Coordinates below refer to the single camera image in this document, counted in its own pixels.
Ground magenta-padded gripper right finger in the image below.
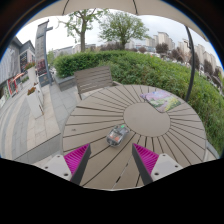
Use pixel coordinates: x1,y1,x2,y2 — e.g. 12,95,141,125
131,143,184,186

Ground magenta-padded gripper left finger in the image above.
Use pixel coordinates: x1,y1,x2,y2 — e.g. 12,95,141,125
42,143,92,186

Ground floral print mouse pad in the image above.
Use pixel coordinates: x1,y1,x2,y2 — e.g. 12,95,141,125
139,89,183,114

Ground low white flower planter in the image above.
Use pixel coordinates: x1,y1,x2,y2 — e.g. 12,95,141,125
25,86,45,119

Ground brown slatted chair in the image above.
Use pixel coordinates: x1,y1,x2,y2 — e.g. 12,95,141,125
73,65,116,100

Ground tall white flower planter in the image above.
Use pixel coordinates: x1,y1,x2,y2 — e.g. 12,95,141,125
23,61,39,88

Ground dark curved parasol pole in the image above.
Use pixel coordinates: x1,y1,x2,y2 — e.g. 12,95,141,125
183,24,196,103

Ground tall grey sign pillar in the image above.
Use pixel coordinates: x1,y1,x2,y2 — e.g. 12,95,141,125
34,19,54,88

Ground grey storefront building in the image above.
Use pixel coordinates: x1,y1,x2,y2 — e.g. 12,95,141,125
0,35,36,108

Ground distant apartment towers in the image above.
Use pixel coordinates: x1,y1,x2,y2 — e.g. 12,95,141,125
146,31,221,78

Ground thin-trunk sparse tree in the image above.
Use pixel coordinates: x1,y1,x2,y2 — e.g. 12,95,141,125
58,8,109,53

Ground round-crowned green tree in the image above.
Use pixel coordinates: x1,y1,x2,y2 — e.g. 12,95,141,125
98,11,149,51

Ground beige parasol canopy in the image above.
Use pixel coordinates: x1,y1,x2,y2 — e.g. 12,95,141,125
24,0,209,41

